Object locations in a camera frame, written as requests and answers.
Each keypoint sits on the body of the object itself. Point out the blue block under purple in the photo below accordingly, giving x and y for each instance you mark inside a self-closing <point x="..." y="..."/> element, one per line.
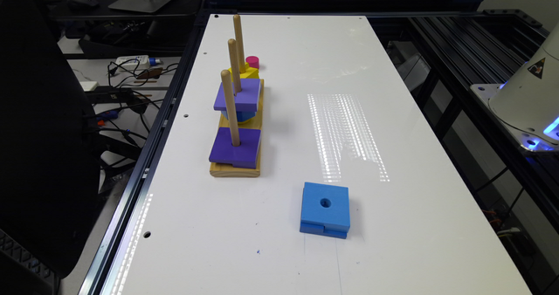
<point x="241" y="116"/>

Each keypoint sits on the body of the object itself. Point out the wooden peg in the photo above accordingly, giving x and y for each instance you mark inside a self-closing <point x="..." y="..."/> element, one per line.
<point x="235" y="72"/>
<point x="240" y="43"/>
<point x="230" y="107"/>

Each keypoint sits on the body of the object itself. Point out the light purple square block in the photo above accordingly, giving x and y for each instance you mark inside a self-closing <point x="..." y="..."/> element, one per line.
<point x="245" y="101"/>

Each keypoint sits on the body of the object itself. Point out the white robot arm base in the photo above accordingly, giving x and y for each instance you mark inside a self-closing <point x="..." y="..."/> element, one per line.
<point x="527" y="103"/>

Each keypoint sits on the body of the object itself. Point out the pink round block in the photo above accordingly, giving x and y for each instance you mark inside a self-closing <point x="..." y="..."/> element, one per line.
<point x="252" y="62"/>

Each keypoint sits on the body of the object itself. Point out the far wooden peg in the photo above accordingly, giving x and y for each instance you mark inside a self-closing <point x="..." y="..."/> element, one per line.
<point x="240" y="43"/>

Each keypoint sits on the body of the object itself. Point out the middle wooden peg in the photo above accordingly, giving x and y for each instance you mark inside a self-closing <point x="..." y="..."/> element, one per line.
<point x="235" y="72"/>

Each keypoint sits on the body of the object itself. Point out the black aluminium frame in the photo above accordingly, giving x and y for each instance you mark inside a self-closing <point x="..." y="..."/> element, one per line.
<point x="375" y="98"/>

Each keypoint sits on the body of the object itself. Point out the near wooden peg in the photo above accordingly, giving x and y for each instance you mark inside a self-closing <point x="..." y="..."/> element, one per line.
<point x="230" y="107"/>

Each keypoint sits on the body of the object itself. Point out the white power adapter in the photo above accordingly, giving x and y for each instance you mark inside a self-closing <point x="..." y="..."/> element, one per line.
<point x="137" y="62"/>

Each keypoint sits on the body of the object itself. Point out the blue square block with hole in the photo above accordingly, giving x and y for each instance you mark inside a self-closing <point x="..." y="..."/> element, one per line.
<point x="325" y="210"/>

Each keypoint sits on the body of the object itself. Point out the black office chair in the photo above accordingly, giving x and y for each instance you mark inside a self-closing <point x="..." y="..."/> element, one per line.
<point x="50" y="173"/>

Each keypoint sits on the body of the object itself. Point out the yellow block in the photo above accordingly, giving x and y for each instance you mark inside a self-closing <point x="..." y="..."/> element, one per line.
<point x="249" y="73"/>

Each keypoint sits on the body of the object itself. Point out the dark purple square block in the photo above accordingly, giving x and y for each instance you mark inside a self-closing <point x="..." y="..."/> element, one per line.
<point x="245" y="155"/>

